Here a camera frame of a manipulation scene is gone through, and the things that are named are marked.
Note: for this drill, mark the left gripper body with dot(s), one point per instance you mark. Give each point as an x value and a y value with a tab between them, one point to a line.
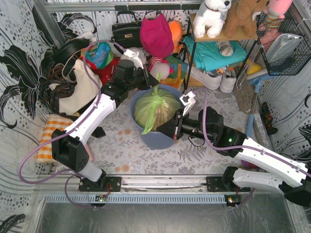
146	79

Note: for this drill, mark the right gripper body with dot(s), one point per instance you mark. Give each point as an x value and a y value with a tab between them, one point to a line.
177	126

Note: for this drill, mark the blue-grey trash bin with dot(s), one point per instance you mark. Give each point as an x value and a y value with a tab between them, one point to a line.
154	140

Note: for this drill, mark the green trash bag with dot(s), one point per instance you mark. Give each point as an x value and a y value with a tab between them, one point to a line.
145	107

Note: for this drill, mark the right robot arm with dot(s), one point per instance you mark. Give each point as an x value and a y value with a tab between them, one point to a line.
287	176

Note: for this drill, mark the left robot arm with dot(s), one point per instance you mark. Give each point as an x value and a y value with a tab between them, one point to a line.
68	146

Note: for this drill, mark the magenta cloth bag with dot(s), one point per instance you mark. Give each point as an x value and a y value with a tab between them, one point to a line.
156	37

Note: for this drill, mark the cream canvas tote bag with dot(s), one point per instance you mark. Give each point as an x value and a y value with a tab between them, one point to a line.
69	98

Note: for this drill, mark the crumpled brown paper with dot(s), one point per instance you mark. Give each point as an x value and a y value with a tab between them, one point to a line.
164	113

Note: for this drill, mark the pink white plush doll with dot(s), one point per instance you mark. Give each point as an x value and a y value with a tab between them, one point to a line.
159	68

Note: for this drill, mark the white fluffy plush lamb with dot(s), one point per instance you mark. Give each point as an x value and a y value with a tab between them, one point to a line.
141	54

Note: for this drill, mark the rainbow striped cloth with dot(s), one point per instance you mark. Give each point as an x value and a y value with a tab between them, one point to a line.
178	70

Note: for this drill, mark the red cloth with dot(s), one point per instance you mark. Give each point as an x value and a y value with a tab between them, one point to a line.
105	74

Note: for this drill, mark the black leather handbag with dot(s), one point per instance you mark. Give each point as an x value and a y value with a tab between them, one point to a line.
127	34

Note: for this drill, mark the colourful printed cloth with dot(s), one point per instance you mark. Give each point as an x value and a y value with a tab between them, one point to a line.
99	56

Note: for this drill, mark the orange plush toy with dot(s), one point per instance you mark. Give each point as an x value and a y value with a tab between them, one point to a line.
176	30

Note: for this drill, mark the teal folded cloth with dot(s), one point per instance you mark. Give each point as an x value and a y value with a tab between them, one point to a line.
207	56

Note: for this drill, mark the white sneaker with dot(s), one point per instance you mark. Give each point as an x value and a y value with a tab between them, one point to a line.
228	81

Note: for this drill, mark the grey small plush ball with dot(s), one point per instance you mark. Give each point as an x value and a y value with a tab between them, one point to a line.
225	48

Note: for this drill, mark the pink glasses case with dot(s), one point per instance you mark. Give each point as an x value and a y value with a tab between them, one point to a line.
90	154

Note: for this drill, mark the white plush dog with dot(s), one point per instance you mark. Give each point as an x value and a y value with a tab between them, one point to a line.
210	18

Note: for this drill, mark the black hat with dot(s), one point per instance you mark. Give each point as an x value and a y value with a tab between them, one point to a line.
62	54

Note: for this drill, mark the brown teddy bear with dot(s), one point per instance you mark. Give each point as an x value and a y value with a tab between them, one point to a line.
241	15

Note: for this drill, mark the silver foil pouch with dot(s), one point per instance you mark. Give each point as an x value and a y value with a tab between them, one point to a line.
283	46

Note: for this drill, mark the pink plush toy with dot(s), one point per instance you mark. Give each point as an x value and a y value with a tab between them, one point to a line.
275	13

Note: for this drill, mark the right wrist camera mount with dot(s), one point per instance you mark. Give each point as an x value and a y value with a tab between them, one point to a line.
188	100

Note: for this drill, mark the metal mounting rail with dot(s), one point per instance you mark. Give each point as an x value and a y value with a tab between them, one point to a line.
142	189

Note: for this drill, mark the black wire basket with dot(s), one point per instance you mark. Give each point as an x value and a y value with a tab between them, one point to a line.
293	64

